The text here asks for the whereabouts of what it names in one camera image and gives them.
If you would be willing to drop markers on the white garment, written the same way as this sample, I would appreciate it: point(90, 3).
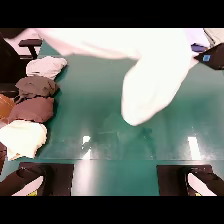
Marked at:
point(156, 76)

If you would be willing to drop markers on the brown garment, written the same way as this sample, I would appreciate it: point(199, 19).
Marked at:
point(33, 109)

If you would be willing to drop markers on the grey-brown garment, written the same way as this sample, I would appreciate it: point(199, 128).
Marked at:
point(35, 87)

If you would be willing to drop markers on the pale pink garment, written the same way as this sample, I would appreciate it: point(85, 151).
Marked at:
point(45, 66)

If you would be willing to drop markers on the cream garment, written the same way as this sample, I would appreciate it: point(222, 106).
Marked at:
point(21, 137)

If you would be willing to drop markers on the orange-brown garment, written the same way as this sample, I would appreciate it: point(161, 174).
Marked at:
point(5, 106)

